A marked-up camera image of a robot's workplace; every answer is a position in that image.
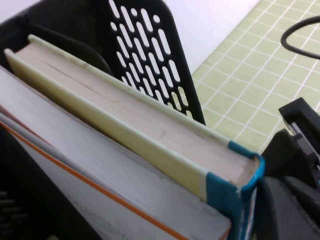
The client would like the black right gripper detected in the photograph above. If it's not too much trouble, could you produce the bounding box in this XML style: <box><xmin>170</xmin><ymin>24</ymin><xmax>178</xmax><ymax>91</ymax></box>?
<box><xmin>261</xmin><ymin>96</ymin><xmax>320</xmax><ymax>188</ymax></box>

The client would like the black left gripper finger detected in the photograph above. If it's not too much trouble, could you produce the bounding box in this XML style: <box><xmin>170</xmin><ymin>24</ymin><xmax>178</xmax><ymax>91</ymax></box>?
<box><xmin>256</xmin><ymin>174</ymin><xmax>320</xmax><ymax>240</ymax></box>

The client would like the yellow book with blue spine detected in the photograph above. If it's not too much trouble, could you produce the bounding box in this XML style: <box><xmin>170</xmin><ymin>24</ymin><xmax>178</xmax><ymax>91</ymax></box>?
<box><xmin>3</xmin><ymin>34</ymin><xmax>266</xmax><ymax>240</ymax></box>

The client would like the white book with orange band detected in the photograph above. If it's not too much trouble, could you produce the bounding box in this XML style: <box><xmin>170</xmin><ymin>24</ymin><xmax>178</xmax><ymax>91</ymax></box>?
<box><xmin>0</xmin><ymin>66</ymin><xmax>232</xmax><ymax>240</ymax></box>

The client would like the black plastic book holder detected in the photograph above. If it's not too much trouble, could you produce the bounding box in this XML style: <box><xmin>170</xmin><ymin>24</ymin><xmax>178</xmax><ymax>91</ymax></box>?
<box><xmin>0</xmin><ymin>0</ymin><xmax>207</xmax><ymax>240</ymax></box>

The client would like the green checkered tablecloth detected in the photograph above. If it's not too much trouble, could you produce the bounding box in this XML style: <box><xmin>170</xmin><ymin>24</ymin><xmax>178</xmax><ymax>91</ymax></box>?
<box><xmin>189</xmin><ymin>0</ymin><xmax>320</xmax><ymax>157</ymax></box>

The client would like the black cable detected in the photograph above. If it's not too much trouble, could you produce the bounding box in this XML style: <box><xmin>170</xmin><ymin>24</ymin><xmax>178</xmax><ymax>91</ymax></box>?
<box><xmin>280</xmin><ymin>14</ymin><xmax>320</xmax><ymax>60</ymax></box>

